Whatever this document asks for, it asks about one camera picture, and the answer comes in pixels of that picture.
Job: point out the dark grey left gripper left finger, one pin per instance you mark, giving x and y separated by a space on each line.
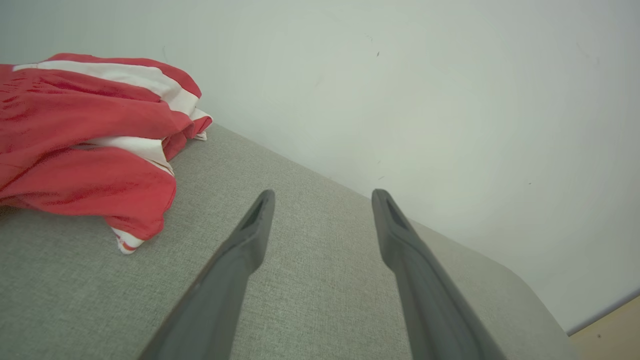
220 300

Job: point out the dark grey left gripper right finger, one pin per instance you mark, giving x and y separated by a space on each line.
435 310

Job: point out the red basketball shorts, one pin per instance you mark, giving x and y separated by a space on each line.
100 190

